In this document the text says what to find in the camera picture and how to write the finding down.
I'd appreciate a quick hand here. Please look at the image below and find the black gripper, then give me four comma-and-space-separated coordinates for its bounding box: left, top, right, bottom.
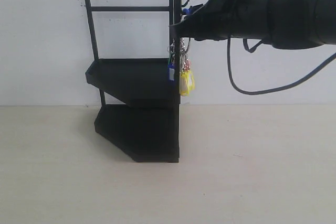
169, 0, 268, 40

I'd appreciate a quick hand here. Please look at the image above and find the key ring with colourful tags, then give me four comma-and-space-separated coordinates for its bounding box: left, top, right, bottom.
166, 6, 196, 97

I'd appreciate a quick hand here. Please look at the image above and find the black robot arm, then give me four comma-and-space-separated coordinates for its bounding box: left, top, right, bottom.
170, 0, 335, 50

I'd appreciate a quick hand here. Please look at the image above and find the black two-tier shelf rack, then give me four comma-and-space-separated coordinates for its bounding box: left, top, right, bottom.
85, 0, 183, 163

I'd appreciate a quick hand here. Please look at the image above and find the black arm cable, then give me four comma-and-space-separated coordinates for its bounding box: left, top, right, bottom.
226, 35, 336, 96

